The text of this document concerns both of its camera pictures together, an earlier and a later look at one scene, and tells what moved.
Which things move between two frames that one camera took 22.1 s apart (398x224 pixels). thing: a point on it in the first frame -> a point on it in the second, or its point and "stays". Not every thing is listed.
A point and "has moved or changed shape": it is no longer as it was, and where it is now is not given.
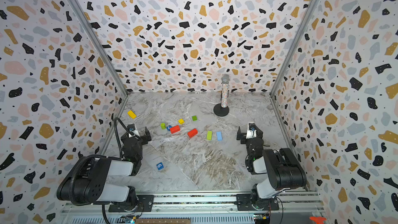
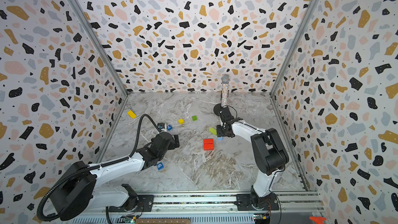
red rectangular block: x=193 y=133 -> x=208 y=142
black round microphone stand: x=219 y=111 stays
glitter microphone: x=225 y=79 stays
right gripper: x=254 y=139 -> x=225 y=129
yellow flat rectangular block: x=131 y=113 stays
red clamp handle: x=318 y=220 stays
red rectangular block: x=174 y=129 -> x=208 y=146
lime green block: x=209 y=135 has moved or changed shape
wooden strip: x=172 y=221 stays
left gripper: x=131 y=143 -> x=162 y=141
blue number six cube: x=159 y=166 stays
